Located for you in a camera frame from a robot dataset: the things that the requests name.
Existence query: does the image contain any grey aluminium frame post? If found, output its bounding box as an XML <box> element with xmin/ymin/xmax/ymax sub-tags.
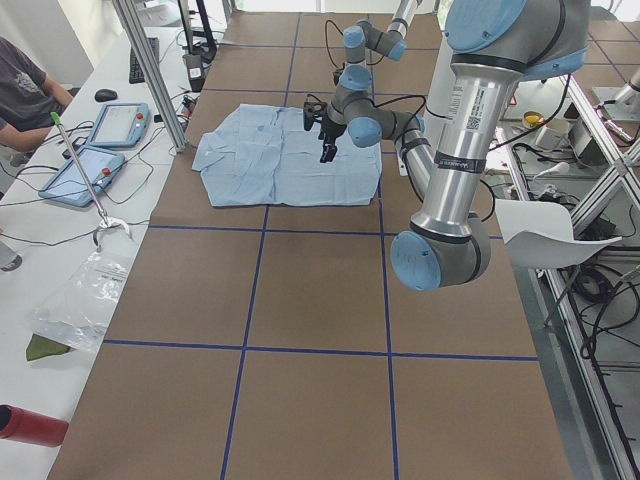
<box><xmin>113</xmin><ymin>0</ymin><xmax>187</xmax><ymax>152</ymax></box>

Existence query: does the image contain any person in grey shirt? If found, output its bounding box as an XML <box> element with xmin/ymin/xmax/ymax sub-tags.
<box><xmin>1</xmin><ymin>37</ymin><xmax>73</xmax><ymax>153</ymax></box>

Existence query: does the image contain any light blue button-up shirt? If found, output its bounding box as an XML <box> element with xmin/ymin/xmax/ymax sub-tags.
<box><xmin>192</xmin><ymin>104</ymin><xmax>382</xmax><ymax>207</ymax></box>

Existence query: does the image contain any reacher grabber stick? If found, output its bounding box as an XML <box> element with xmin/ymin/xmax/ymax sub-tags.
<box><xmin>50</xmin><ymin>112</ymin><xmax>132</xmax><ymax>252</ymax></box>

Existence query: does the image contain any black keyboard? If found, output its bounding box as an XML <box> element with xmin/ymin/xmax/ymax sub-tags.
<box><xmin>128</xmin><ymin>36</ymin><xmax>161</xmax><ymax>85</ymax></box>

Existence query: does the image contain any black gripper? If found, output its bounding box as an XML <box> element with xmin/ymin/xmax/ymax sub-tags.
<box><xmin>318</xmin><ymin>117</ymin><xmax>345</xmax><ymax>163</ymax></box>

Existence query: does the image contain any black computer mouse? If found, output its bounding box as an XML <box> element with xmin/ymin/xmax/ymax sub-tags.
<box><xmin>94</xmin><ymin>88</ymin><xmax>118</xmax><ymax>103</ymax></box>

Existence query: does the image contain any red cylinder bottle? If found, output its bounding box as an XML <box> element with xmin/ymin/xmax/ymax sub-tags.
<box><xmin>1</xmin><ymin>405</ymin><xmax>69</xmax><ymax>447</ymax></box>

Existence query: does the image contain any far blue teach pendant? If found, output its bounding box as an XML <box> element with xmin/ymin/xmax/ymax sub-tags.
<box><xmin>86</xmin><ymin>103</ymin><xmax>150</xmax><ymax>149</ymax></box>

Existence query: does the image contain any clear plastic bag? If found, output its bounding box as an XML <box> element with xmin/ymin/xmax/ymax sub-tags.
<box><xmin>28</xmin><ymin>251</ymin><xmax>133</xmax><ymax>353</ymax></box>

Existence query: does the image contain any white paper sheet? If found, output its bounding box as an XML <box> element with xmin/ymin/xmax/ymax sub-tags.
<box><xmin>496</xmin><ymin>199</ymin><xmax>621</xmax><ymax>269</ymax></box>

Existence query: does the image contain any brown paper table cover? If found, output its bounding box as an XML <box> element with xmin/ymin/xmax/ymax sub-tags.
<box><xmin>47</xmin><ymin>12</ymin><xmax>574</xmax><ymax>480</ymax></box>

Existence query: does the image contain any blue teach pendant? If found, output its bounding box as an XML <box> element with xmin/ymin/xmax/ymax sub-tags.
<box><xmin>38</xmin><ymin>145</ymin><xmax>126</xmax><ymax>209</ymax></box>
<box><xmin>86</xmin><ymin>103</ymin><xmax>150</xmax><ymax>149</ymax></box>

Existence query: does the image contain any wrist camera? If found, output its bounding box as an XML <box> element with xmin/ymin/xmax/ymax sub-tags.
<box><xmin>303</xmin><ymin>98</ymin><xmax>327</xmax><ymax>131</ymax></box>

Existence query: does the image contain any black cable bundle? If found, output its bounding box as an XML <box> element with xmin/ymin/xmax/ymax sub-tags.
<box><xmin>569</xmin><ymin>264</ymin><xmax>626</xmax><ymax>306</ymax></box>

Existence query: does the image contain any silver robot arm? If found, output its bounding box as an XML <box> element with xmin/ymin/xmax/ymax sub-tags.
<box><xmin>328</xmin><ymin>0</ymin><xmax>422</xmax><ymax>85</ymax></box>
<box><xmin>304</xmin><ymin>1</ymin><xmax>590</xmax><ymax>291</ymax></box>

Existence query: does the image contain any near blue teach pendant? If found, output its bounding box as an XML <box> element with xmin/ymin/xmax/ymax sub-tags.
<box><xmin>38</xmin><ymin>145</ymin><xmax>126</xmax><ymax>209</ymax></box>

